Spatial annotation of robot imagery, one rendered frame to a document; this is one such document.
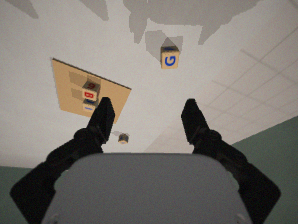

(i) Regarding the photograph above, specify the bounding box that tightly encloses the wooden letter block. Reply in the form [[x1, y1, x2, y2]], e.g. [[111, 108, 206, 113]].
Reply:
[[82, 81, 100, 101], [82, 98, 99, 113], [160, 46, 180, 69], [118, 134, 129, 145]]

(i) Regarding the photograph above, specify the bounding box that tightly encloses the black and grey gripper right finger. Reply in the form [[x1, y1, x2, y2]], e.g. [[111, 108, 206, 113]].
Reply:
[[181, 98, 281, 224]]

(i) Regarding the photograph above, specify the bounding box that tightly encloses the tan mat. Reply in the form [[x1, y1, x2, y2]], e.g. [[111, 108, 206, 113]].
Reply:
[[52, 59, 132, 124]]

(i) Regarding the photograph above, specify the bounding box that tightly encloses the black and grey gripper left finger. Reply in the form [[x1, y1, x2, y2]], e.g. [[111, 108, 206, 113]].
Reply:
[[10, 97, 115, 224]]

